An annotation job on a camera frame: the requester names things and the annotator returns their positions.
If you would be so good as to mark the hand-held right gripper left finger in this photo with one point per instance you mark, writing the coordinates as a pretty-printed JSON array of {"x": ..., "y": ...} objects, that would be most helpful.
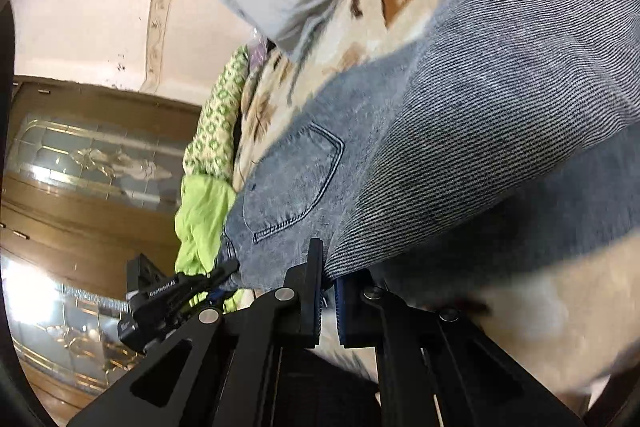
[{"x": 317, "y": 297}]

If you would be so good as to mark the wooden door with glass panels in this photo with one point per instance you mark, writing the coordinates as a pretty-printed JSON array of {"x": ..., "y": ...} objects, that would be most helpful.
[{"x": 100, "y": 217}]

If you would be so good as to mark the cream leaf print blanket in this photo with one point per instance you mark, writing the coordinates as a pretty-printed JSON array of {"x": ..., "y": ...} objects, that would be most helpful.
[{"x": 540, "y": 332}]

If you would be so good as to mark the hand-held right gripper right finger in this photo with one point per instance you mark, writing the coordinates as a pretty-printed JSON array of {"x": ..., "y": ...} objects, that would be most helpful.
[{"x": 345, "y": 309}]

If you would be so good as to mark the purple cloth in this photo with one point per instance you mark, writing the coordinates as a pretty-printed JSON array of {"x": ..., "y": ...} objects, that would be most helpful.
[{"x": 258, "y": 52}]

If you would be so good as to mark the blue denim pants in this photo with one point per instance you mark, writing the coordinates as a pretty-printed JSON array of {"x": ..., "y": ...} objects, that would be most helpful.
[{"x": 300, "y": 182}]

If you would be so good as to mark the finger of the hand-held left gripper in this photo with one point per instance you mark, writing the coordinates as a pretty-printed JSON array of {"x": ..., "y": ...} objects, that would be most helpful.
[
  {"x": 214, "y": 296},
  {"x": 210, "y": 278}
]

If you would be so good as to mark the green patterned cloth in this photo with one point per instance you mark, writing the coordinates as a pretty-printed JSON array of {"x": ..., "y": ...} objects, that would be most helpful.
[{"x": 220, "y": 117}]

